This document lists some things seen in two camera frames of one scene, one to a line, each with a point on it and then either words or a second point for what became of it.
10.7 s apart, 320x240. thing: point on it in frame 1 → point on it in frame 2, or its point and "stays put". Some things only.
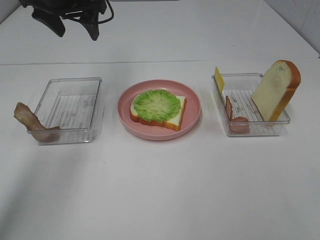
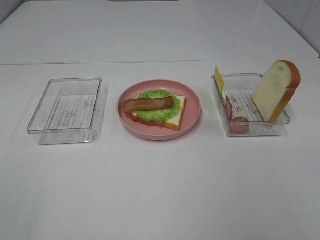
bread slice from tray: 174,123 stays put
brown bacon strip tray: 23,113 → 135,104
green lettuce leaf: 159,105 stays put
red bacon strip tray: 239,124 stays put
